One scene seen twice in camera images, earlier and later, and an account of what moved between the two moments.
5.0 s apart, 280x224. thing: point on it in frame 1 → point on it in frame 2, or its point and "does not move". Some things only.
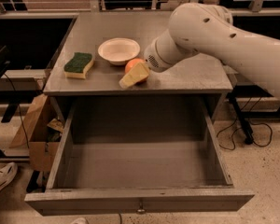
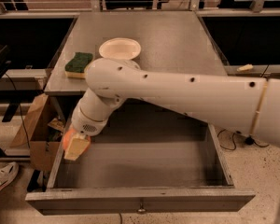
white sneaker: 0,177 does not move
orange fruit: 133,63 → 67,136
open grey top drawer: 123,157 does not move
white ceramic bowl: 118,50 does not move
